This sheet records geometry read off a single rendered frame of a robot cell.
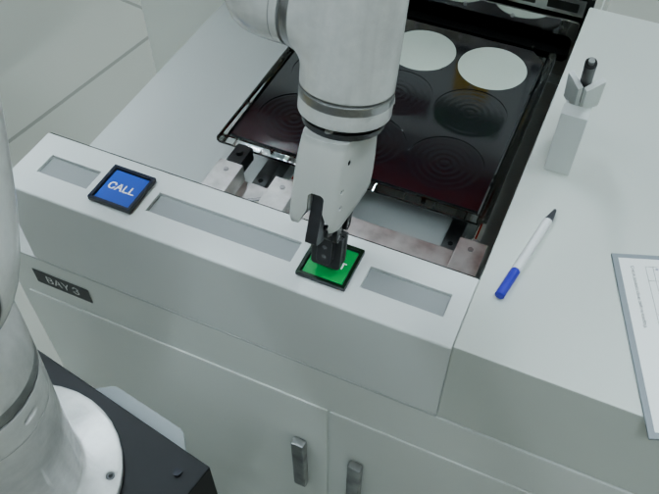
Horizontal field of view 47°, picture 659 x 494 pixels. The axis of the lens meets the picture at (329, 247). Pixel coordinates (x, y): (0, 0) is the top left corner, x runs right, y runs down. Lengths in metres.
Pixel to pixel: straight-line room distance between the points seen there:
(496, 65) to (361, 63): 0.57
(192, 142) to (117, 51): 1.65
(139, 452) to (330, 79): 0.39
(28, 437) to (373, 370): 0.38
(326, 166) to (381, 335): 0.20
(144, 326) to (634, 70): 0.73
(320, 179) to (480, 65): 0.54
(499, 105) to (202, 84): 0.47
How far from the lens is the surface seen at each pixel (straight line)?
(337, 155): 0.65
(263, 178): 1.04
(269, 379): 0.97
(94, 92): 2.63
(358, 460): 1.05
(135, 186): 0.89
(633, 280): 0.83
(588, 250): 0.85
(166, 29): 1.58
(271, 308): 0.83
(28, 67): 2.80
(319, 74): 0.63
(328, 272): 0.79
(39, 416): 0.62
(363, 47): 0.61
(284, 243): 0.82
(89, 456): 0.76
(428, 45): 1.19
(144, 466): 0.76
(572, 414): 0.78
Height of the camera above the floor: 1.59
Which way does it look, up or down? 51 degrees down
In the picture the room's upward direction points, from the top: straight up
